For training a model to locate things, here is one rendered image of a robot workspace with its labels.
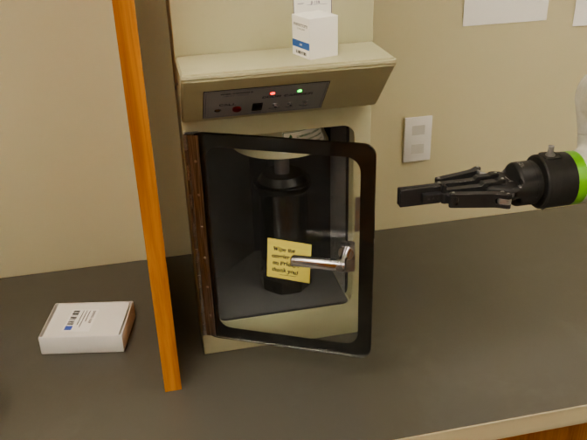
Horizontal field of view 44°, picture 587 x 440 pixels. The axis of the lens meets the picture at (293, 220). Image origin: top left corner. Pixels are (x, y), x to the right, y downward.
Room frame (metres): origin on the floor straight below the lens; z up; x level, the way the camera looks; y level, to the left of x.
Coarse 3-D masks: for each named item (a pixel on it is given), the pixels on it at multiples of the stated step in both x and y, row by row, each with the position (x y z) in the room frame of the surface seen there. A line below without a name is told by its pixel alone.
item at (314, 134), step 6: (276, 132) 1.17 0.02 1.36; (282, 132) 1.17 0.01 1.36; (288, 132) 1.17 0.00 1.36; (294, 132) 1.17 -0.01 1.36; (300, 132) 1.18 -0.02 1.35; (306, 132) 1.18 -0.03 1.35; (312, 132) 1.19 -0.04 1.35; (318, 132) 1.20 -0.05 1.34; (324, 132) 1.23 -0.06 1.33; (300, 138) 1.17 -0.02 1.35; (306, 138) 1.18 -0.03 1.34; (312, 138) 1.19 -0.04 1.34; (318, 138) 1.20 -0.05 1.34; (324, 138) 1.21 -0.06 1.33
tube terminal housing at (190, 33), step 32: (192, 0) 1.11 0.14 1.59; (224, 0) 1.12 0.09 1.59; (256, 0) 1.13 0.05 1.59; (288, 0) 1.14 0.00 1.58; (352, 0) 1.16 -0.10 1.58; (192, 32) 1.11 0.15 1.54; (224, 32) 1.12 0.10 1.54; (256, 32) 1.13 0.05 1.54; (288, 32) 1.14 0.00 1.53; (352, 32) 1.16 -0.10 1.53; (192, 128) 1.11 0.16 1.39; (224, 128) 1.12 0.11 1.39; (256, 128) 1.13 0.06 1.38; (288, 128) 1.14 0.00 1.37; (352, 128) 1.16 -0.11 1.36; (192, 256) 1.19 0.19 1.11
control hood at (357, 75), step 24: (288, 48) 1.14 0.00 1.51; (360, 48) 1.12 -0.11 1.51; (192, 72) 1.01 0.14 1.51; (216, 72) 1.01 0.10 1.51; (240, 72) 1.01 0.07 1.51; (264, 72) 1.02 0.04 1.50; (288, 72) 1.03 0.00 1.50; (312, 72) 1.03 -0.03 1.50; (336, 72) 1.05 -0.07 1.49; (360, 72) 1.06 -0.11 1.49; (384, 72) 1.07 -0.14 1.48; (192, 96) 1.03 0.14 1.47; (336, 96) 1.10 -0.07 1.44; (360, 96) 1.11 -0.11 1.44; (192, 120) 1.08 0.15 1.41
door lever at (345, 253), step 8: (344, 248) 1.02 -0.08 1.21; (296, 256) 1.00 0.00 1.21; (304, 256) 1.00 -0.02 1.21; (344, 256) 1.00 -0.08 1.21; (352, 256) 1.02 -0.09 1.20; (296, 264) 1.00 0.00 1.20; (304, 264) 0.99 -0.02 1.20; (312, 264) 0.99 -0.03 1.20; (320, 264) 0.98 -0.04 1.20; (328, 264) 0.98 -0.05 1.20; (336, 264) 0.98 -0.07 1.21; (344, 264) 0.98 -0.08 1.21
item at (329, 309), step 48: (240, 144) 1.07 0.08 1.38; (288, 144) 1.05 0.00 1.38; (336, 144) 1.03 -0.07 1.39; (240, 192) 1.07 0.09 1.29; (288, 192) 1.05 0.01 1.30; (336, 192) 1.03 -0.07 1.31; (240, 240) 1.07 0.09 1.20; (288, 240) 1.05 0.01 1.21; (336, 240) 1.03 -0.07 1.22; (240, 288) 1.08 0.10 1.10; (288, 288) 1.05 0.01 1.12; (336, 288) 1.03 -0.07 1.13; (240, 336) 1.08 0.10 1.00; (288, 336) 1.05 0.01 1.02; (336, 336) 1.03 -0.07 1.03
